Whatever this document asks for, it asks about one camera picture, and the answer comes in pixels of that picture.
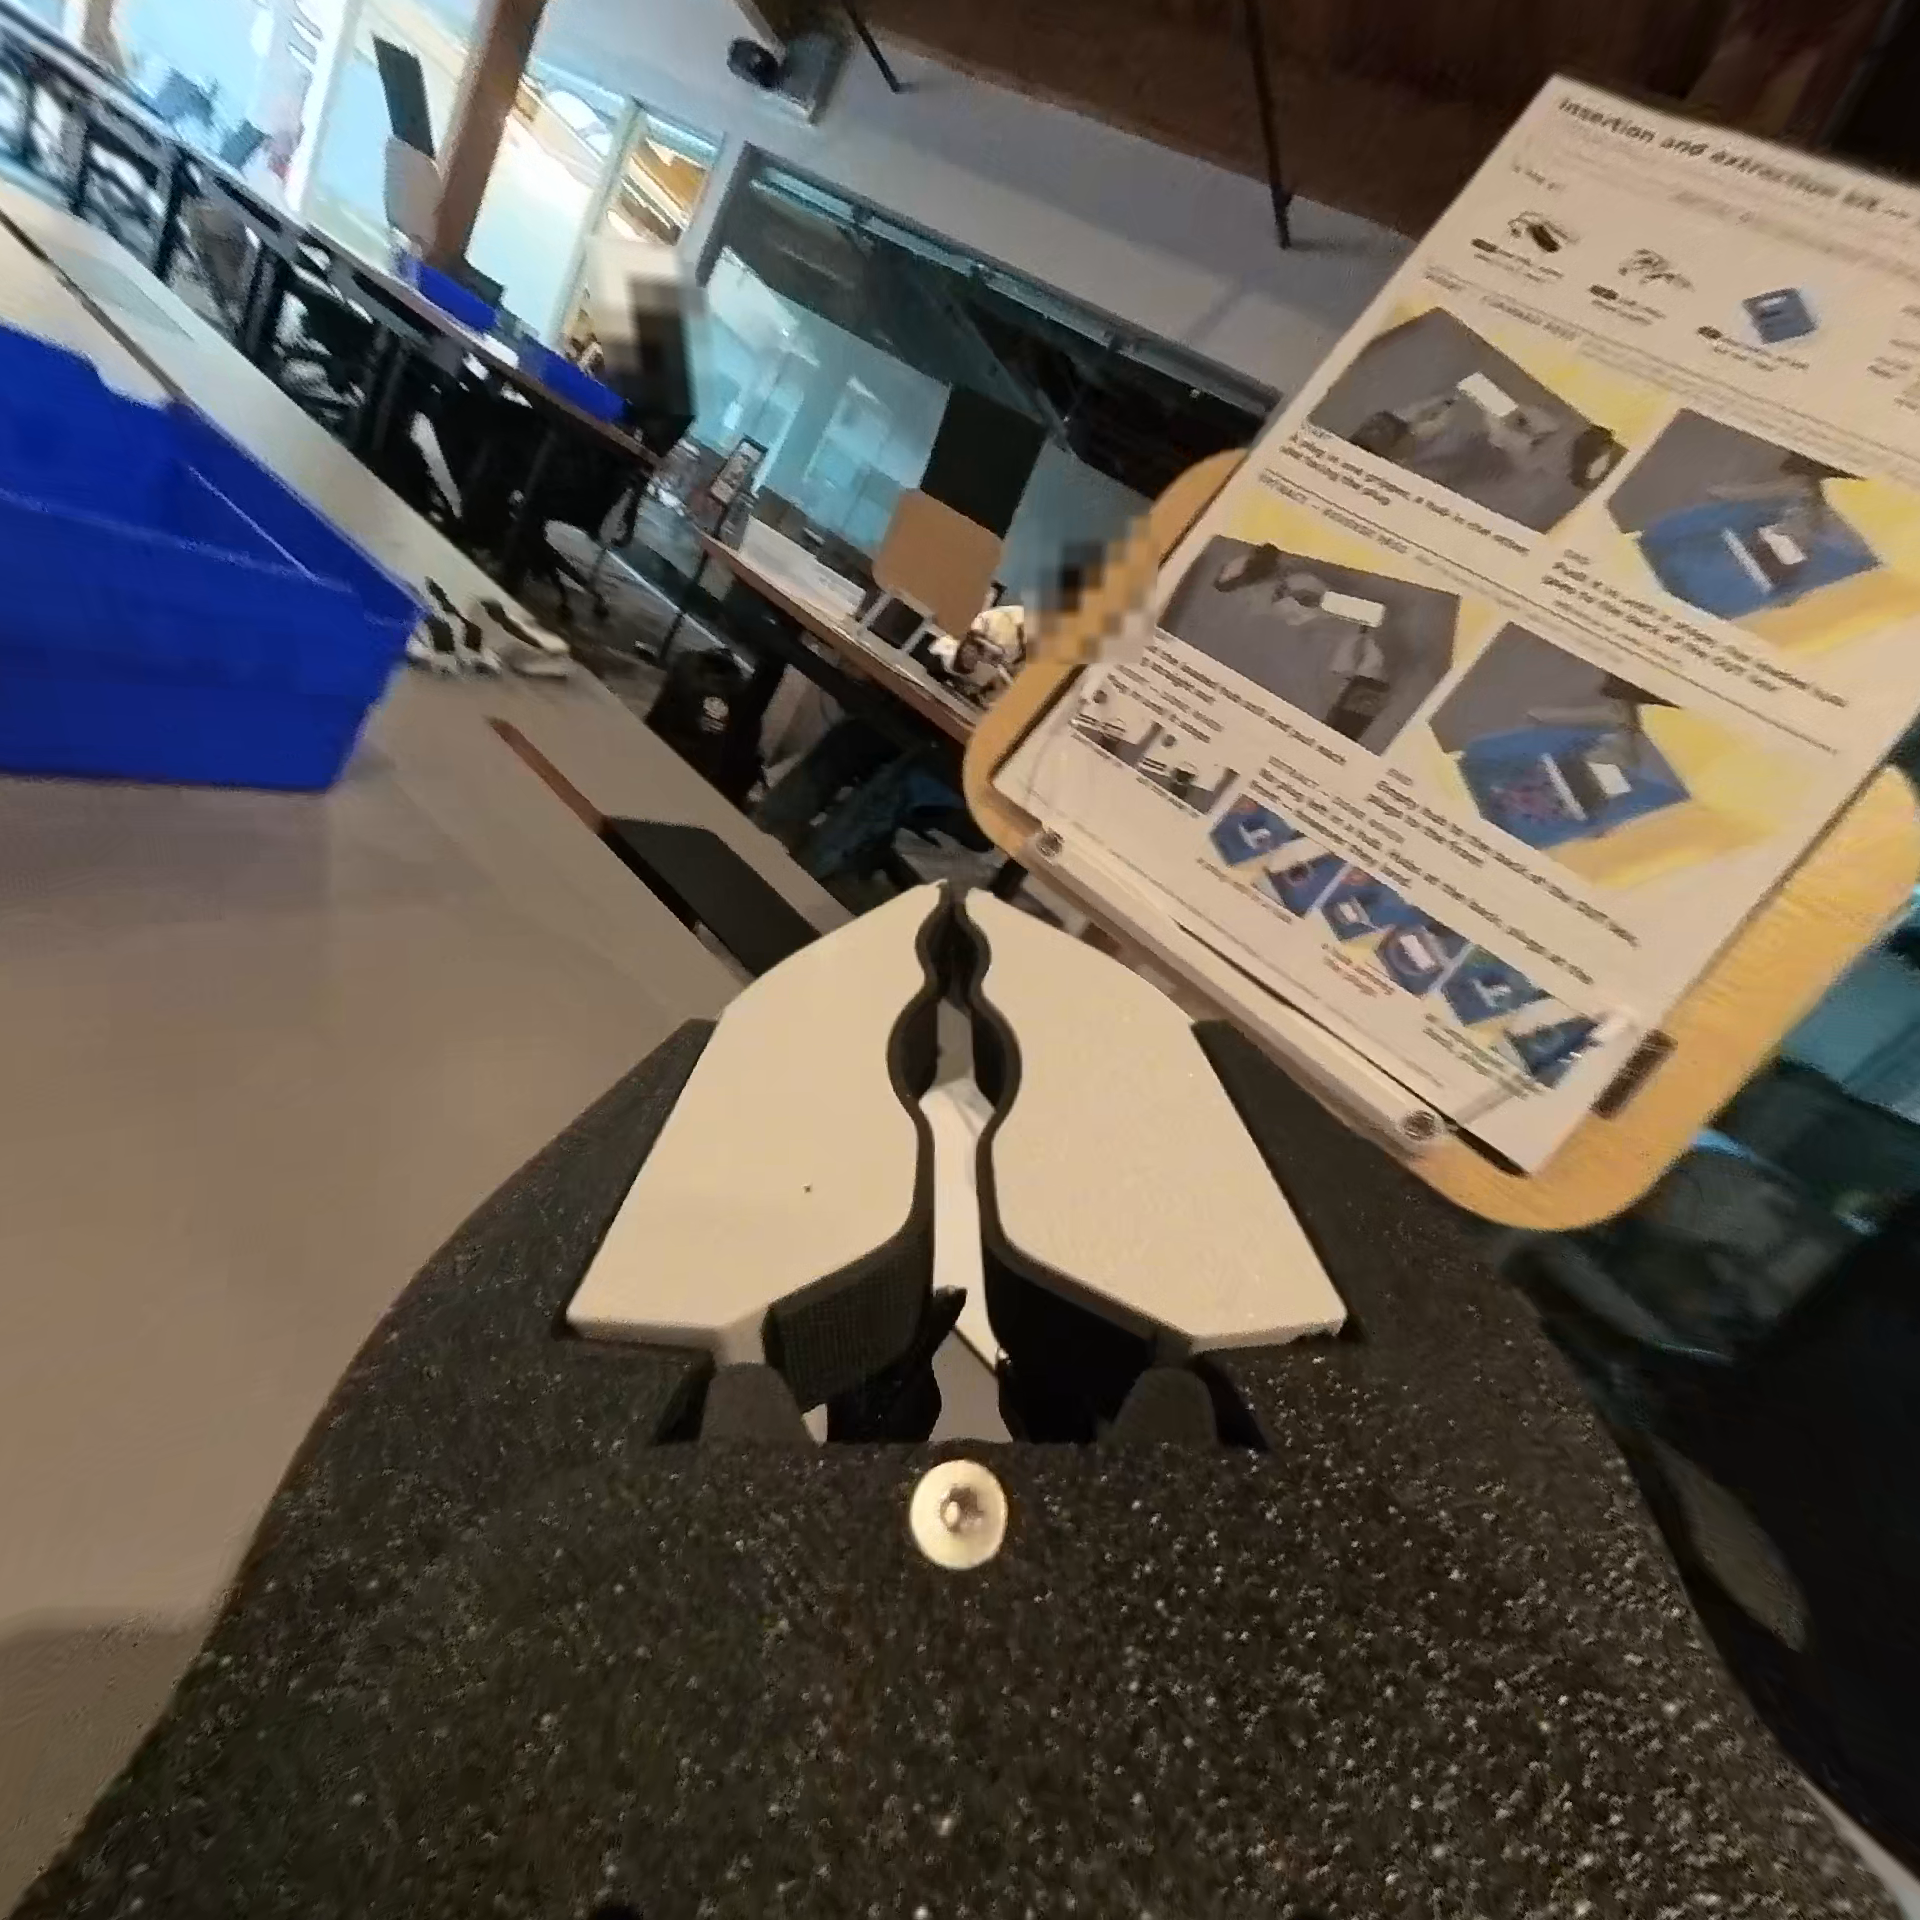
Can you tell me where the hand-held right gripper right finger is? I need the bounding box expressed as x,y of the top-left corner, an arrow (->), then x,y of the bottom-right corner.
960,891 -> 1345,1420

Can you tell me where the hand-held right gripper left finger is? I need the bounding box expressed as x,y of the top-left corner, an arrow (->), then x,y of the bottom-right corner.
565,882 -> 957,1431

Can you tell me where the black bag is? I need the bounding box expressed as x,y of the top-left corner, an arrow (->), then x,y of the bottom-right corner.
650,647 -> 785,804

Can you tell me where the wooden edged long desk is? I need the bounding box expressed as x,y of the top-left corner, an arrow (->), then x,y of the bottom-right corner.
697,528 -> 1000,748

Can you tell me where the wooden backing board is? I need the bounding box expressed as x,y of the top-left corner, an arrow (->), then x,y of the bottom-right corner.
960,445 -> 1920,1234

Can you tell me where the printed instruction sheet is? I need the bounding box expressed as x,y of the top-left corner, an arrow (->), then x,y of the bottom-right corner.
994,74 -> 1920,1175

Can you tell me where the cardboard box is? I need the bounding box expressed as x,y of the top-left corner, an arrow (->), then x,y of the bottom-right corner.
875,492 -> 1003,607

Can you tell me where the blue plastic bin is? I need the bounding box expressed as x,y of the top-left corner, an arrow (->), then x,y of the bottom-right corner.
0,312 -> 427,791

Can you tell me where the black desk cable cover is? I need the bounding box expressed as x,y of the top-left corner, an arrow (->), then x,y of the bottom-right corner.
597,817 -> 823,980

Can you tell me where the ceiling security camera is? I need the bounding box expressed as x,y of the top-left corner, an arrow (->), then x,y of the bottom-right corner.
727,27 -> 847,120

